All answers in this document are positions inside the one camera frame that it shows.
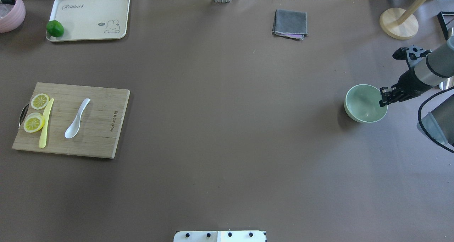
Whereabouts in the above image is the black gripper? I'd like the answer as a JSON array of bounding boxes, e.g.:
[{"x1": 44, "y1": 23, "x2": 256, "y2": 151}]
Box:
[{"x1": 379, "y1": 69, "x2": 431, "y2": 107}]

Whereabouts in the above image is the light green bowl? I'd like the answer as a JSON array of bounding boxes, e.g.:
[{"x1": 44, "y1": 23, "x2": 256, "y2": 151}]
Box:
[{"x1": 344, "y1": 84, "x2": 388, "y2": 123}]

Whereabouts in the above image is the white ceramic spoon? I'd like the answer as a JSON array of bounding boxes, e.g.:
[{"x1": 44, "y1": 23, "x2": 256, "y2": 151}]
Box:
[{"x1": 65, "y1": 98, "x2": 91, "y2": 139}]

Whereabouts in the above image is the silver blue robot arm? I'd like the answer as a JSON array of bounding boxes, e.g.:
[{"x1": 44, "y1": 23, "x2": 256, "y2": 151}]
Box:
[{"x1": 379, "y1": 37, "x2": 454, "y2": 153}]

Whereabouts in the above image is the pink bowl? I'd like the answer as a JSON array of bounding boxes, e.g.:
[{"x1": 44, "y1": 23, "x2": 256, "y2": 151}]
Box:
[{"x1": 0, "y1": 0, "x2": 26, "y2": 33}]

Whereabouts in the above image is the wooden cup tree stand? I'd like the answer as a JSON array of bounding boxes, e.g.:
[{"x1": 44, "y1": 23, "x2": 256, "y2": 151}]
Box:
[{"x1": 379, "y1": 0, "x2": 426, "y2": 40}]

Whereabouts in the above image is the grey folded cloth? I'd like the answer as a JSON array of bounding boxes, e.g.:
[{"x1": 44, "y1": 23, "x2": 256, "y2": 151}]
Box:
[{"x1": 271, "y1": 9, "x2": 309, "y2": 40}]

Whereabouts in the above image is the bamboo cutting board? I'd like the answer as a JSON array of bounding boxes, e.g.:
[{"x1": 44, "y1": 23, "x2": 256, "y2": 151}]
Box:
[{"x1": 12, "y1": 82, "x2": 130, "y2": 159}]

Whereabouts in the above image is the cream rabbit tray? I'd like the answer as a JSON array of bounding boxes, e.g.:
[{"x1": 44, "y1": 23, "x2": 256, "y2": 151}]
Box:
[{"x1": 46, "y1": 0, "x2": 130, "y2": 42}]

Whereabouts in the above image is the green lime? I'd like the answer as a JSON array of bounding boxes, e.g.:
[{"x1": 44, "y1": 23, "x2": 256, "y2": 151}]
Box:
[{"x1": 46, "y1": 20, "x2": 65, "y2": 37}]

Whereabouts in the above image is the yellow plastic knife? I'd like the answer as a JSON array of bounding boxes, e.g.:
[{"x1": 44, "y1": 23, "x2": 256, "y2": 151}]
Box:
[{"x1": 38, "y1": 98, "x2": 55, "y2": 149}]

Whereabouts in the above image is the lemon slice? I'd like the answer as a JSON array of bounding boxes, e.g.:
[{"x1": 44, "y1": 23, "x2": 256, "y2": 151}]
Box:
[
  {"x1": 24, "y1": 112, "x2": 45, "y2": 133},
  {"x1": 30, "y1": 93, "x2": 50, "y2": 110}
]

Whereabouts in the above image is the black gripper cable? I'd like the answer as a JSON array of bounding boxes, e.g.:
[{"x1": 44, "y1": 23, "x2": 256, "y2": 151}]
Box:
[{"x1": 417, "y1": 86, "x2": 454, "y2": 154}]

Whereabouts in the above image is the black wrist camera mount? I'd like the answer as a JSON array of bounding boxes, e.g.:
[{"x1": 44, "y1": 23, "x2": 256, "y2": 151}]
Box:
[{"x1": 392, "y1": 45, "x2": 432, "y2": 69}]

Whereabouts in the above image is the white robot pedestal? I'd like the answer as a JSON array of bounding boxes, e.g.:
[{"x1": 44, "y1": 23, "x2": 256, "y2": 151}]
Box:
[{"x1": 173, "y1": 230, "x2": 267, "y2": 242}]

